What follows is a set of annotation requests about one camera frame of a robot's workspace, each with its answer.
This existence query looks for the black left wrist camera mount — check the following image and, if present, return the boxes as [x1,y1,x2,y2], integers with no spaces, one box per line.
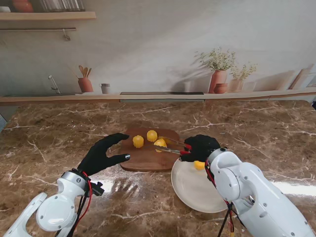
[90,181,104,198]

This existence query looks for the red handled steel tongs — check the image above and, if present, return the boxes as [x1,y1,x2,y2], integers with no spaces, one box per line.
[153,136,192,156]

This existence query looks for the white round plate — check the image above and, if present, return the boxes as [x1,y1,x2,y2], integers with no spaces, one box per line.
[170,152,229,213]

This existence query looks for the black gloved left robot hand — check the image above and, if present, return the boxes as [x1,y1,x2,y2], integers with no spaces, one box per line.
[78,133,131,176]

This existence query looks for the printed kitchen scene backdrop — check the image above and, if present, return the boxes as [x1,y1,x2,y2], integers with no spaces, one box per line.
[0,0,316,107]

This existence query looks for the right arm red black cable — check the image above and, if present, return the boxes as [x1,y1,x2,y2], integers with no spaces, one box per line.
[204,159,237,237]

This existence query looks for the left arm red black cable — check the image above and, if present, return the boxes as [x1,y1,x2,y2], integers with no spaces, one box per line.
[55,171,93,237]

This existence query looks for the grey panel piece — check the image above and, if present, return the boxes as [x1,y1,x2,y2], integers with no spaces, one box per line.
[0,113,8,134]

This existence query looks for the brown wooden cutting board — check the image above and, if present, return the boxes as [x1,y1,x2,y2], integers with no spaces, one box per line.
[118,127,200,173]

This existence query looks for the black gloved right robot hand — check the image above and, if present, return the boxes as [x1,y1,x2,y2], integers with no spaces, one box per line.
[179,134,222,163]

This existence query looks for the arm red black cable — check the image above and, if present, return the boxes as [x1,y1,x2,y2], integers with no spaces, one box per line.
[204,159,237,237]
[55,171,93,237]

